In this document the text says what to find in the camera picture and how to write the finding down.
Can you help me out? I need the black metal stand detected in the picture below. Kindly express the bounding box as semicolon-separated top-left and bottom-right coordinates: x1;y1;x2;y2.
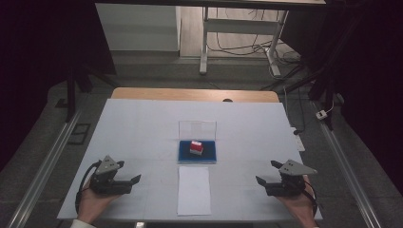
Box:
65;63;120;124

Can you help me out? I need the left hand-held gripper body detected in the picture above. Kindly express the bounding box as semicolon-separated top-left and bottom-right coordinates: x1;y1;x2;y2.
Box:
89;155;133;195

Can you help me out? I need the tangle of floor cables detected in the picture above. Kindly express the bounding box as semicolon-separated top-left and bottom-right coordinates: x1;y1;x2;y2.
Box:
207;8;302;65

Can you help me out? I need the black tripod stand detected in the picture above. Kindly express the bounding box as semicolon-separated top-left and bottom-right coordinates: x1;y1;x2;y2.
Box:
259;56;337;131

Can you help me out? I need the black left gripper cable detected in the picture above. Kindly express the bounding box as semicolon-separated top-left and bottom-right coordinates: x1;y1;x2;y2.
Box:
74;160;103;215

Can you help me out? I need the dark curtain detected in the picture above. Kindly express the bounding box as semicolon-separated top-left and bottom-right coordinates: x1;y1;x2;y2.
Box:
281;0;403;195
0;0;117;172

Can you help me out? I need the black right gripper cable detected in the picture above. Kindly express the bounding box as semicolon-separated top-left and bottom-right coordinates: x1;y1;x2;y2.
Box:
303;181;319;219

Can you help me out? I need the white desk frame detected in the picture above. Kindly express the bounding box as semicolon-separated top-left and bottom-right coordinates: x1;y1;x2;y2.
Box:
199;6;290;78

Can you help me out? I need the person's left hand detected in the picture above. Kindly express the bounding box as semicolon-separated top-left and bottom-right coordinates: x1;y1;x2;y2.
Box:
76;186;122;226

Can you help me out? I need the person's right hand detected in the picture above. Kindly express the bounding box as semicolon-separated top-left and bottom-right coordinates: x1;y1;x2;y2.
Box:
275;175;319;228

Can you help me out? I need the blue ink pad box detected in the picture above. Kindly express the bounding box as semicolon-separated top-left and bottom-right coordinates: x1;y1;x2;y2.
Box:
177;120;218;165

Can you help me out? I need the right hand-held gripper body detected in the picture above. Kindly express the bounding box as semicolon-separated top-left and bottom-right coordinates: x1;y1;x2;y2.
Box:
265;159;318;198

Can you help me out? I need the white partition panel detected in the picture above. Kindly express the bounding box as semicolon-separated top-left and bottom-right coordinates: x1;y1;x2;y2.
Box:
94;3;182;52

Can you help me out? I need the red and white stamp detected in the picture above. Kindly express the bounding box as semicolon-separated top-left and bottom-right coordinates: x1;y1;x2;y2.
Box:
189;140;204;156

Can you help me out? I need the white table cover board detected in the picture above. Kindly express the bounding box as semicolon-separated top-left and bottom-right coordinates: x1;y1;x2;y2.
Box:
56;98;323;221

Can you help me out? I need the aluminium floor rail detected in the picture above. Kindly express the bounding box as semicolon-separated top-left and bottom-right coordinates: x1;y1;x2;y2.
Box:
312;101;383;228
6;107;84;228

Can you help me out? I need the white paper sheet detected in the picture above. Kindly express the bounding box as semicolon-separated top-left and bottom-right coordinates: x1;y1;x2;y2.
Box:
176;165;213;217

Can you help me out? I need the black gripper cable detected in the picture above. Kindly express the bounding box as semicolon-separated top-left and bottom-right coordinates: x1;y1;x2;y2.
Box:
303;181;319;219
74;160;103;215

